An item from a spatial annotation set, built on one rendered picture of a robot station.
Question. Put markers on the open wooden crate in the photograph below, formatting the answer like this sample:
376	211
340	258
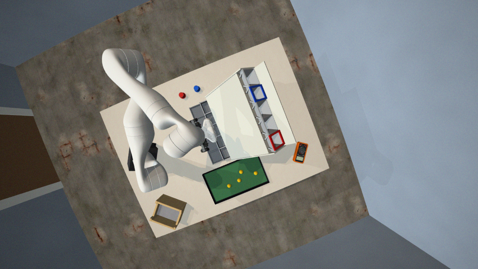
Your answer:
168	211

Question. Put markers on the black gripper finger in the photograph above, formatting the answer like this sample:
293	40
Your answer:
194	121
204	147

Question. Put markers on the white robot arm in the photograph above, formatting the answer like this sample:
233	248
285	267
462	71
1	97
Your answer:
127	69

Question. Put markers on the orange digital multimeter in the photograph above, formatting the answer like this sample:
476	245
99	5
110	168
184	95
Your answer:
300	152

